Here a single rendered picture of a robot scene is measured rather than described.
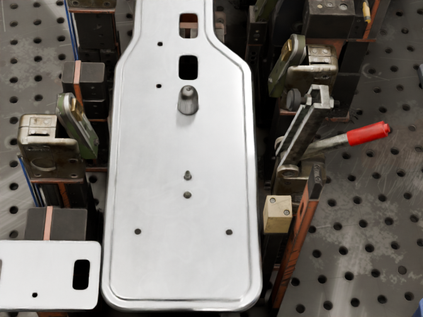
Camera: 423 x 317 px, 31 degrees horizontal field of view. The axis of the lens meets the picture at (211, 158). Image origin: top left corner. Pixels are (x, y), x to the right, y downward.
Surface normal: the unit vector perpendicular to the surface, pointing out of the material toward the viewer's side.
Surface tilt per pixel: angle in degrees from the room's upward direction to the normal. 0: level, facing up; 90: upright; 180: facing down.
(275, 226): 90
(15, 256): 0
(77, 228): 0
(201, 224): 0
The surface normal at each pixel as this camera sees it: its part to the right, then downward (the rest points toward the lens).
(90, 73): 0.04, -0.50
